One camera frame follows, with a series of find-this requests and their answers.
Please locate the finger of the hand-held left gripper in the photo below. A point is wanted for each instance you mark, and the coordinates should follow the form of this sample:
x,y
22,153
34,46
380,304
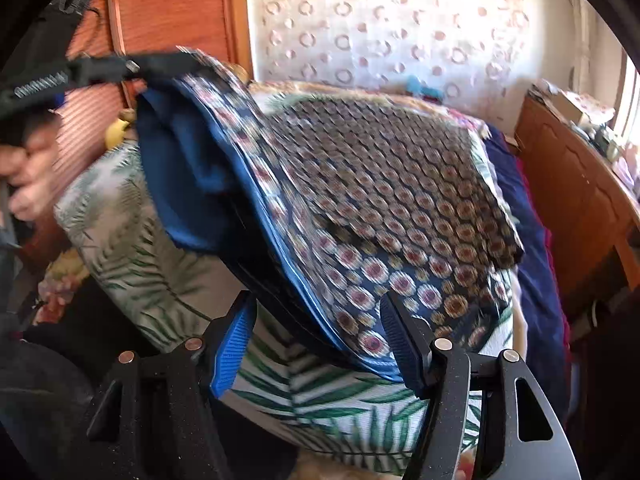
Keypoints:
x,y
120,67

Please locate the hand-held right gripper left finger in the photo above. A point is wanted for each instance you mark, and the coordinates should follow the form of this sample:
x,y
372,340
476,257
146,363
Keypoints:
x,y
230,355

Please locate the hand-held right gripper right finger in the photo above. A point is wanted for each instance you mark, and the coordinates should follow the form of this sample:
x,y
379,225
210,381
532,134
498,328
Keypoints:
x,y
400,345

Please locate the navy trimmed patterned garment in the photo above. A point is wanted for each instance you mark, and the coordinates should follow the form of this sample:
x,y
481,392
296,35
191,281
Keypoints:
x,y
350,200

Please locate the person's left hand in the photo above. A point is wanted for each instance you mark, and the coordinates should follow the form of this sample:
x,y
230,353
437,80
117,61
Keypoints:
x,y
30,175

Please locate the floral leaf print blanket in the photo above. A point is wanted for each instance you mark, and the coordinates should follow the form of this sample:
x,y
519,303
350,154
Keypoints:
x,y
150,270

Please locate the navy bed sheet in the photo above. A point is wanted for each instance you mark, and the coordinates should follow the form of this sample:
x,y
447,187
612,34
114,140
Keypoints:
x,y
530,240

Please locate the dark cloth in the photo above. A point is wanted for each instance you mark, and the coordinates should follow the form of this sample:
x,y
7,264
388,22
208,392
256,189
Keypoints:
x,y
45,400

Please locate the wooden bed headboard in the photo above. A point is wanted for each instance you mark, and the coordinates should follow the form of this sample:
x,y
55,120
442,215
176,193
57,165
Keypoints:
x,y
575,185

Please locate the small blue toy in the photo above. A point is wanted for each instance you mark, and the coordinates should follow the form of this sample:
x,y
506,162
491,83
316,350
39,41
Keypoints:
x,y
422,88

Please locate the white circle patterned curtain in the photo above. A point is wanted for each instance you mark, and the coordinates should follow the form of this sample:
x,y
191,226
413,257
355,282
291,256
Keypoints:
x,y
400,25

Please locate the row of small clutter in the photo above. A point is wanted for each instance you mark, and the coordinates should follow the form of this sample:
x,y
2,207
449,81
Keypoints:
x,y
575,110

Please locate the bright window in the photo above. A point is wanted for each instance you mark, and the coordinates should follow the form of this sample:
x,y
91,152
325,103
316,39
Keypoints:
x,y
631,105

